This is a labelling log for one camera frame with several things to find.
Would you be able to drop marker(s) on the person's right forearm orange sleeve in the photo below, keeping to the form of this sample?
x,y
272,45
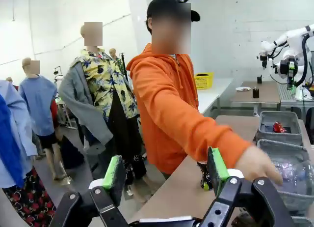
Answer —
x,y
223,138

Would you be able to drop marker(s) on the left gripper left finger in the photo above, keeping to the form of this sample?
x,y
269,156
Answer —
x,y
115,178

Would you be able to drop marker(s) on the person in orange hoodie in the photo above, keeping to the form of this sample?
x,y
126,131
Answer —
x,y
166,109

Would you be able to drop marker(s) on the brown background table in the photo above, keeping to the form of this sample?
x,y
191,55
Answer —
x,y
262,94

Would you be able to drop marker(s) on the yellow plastic crate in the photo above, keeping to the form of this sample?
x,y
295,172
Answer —
x,y
204,80

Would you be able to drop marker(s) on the grey basket labelled Plastic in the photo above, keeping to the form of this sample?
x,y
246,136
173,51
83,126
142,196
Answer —
x,y
282,148

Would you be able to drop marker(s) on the black cup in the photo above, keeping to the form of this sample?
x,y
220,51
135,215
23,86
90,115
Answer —
x,y
256,93

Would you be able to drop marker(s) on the long white table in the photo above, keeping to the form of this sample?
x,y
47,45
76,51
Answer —
x,y
213,94

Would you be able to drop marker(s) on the person in blue shirt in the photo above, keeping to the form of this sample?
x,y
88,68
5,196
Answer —
x,y
14,143

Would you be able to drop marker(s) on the grey basket labelled Bottle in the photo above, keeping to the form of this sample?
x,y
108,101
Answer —
x,y
304,222

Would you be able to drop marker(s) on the clear crushed plastic bottle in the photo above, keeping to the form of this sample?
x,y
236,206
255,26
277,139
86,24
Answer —
x,y
296,175

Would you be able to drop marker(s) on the person's right hand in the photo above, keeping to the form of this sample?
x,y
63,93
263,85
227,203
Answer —
x,y
260,163

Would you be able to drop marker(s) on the white plate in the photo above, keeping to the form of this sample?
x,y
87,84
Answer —
x,y
243,89

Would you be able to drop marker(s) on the grey basket labelled Can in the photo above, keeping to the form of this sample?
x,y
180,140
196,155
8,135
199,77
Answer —
x,y
274,136

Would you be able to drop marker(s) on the crushed red soda can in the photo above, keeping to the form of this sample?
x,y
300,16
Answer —
x,y
279,127

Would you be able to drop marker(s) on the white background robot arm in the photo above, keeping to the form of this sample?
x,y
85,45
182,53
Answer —
x,y
292,62

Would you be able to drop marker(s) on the black Pepsi can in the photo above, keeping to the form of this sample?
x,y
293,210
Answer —
x,y
204,174

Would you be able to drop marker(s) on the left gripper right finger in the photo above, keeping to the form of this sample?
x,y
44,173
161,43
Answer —
x,y
218,170

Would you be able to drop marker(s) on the mannequin yellow floral shirt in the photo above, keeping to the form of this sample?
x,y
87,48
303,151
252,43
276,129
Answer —
x,y
103,89

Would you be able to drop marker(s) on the mannequin blue sweater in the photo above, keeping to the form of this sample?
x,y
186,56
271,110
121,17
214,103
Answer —
x,y
39,106

